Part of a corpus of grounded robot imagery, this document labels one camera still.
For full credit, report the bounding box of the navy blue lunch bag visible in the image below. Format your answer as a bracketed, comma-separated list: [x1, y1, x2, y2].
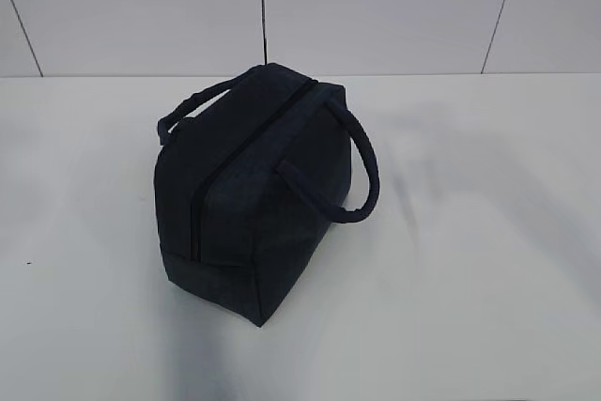
[153, 63, 380, 326]

